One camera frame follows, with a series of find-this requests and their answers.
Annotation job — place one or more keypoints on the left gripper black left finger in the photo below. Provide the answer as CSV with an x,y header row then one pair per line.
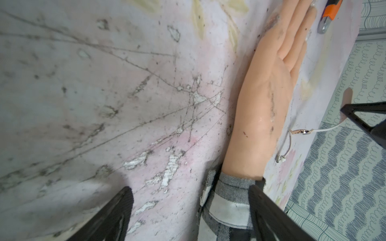
x,y
111,222

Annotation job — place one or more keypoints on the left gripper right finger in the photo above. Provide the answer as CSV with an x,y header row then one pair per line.
x,y
270,223

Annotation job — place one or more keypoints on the checkered sleeve forearm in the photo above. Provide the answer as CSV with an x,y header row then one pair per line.
x,y
225,210

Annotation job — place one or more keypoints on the mannequin hand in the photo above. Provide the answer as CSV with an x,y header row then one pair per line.
x,y
267,90

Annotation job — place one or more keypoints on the orange handled adjustable wrench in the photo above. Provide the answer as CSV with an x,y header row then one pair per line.
x,y
330,11

